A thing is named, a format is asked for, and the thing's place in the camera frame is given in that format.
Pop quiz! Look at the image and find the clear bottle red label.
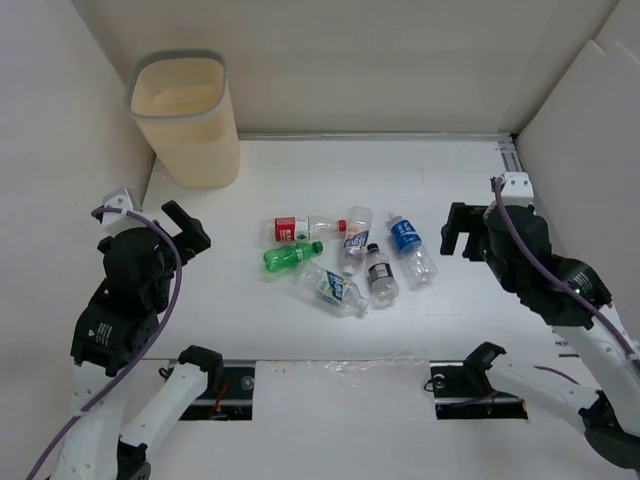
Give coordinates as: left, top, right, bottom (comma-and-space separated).
258, 216, 347, 246

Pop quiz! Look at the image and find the green plastic bottle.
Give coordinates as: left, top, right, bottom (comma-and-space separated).
263, 241, 324, 273

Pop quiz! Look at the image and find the clear bottle orange blue label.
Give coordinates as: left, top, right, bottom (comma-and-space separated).
339, 206, 373, 277

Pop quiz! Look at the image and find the clear bottle black label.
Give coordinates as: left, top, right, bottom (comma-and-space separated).
366, 243, 399, 308

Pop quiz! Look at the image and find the clear bottle green white label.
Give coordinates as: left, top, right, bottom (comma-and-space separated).
294, 261, 369, 317

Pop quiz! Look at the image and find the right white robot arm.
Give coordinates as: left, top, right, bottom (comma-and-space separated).
440, 202, 639, 471

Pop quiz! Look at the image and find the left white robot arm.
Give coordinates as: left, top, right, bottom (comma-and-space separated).
45, 201, 224, 479

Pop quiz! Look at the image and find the beige plastic waste bin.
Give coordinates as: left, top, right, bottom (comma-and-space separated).
126, 48, 241, 189

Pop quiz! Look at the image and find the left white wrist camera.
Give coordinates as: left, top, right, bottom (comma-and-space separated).
99, 187, 138, 237

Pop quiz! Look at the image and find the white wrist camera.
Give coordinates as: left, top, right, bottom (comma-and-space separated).
99, 187, 138, 237
493, 172, 534, 207

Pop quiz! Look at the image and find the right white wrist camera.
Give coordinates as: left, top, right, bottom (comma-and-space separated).
493, 172, 534, 207

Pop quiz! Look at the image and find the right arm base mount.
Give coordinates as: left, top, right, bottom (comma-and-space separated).
423, 361, 528, 420

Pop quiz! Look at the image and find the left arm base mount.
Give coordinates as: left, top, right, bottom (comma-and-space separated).
180, 361, 256, 421

